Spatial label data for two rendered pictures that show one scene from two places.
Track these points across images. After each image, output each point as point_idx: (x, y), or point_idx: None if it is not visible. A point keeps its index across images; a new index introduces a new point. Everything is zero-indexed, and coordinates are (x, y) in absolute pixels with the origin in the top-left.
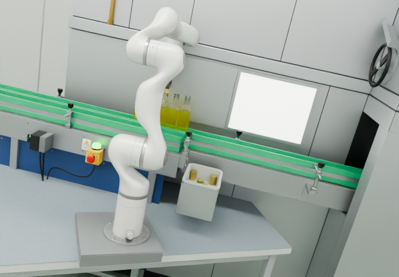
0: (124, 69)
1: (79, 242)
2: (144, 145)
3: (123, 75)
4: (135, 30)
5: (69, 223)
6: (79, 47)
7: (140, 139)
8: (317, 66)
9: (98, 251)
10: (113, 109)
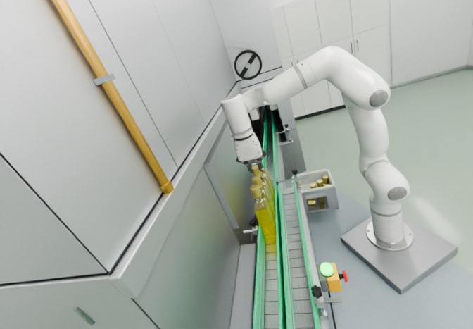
0: (207, 220)
1: (443, 258)
2: (388, 161)
3: (212, 228)
4: (190, 161)
5: (413, 296)
6: (167, 290)
7: (384, 163)
8: (230, 87)
9: (437, 239)
10: (230, 274)
